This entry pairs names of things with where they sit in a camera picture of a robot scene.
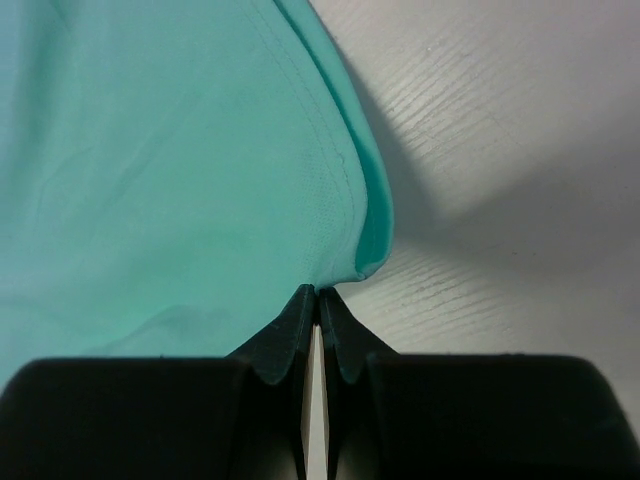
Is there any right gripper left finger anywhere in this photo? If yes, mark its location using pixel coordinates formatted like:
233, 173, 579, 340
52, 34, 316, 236
229, 285, 316, 479

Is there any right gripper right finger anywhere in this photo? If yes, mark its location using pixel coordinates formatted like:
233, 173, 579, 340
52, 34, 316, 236
317, 288, 398, 479

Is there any mint green t shirt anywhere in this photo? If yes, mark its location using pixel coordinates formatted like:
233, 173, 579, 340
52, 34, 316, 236
1, 1, 393, 379

